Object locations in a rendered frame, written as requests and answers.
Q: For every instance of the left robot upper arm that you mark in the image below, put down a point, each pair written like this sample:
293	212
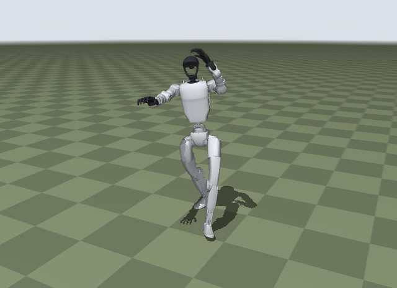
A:
213	88

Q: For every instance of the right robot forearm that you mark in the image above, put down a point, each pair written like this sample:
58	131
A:
161	99

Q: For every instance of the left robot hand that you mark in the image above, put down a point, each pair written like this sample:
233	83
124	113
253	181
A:
204	57

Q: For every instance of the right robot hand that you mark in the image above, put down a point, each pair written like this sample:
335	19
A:
150	100

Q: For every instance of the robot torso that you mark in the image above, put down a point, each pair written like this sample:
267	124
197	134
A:
196	105

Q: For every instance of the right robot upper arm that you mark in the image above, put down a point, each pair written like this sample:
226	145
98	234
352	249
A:
173	91

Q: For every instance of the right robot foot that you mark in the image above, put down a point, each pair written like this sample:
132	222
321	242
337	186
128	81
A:
200	204

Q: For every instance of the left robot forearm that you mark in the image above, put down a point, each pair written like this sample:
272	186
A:
217	76

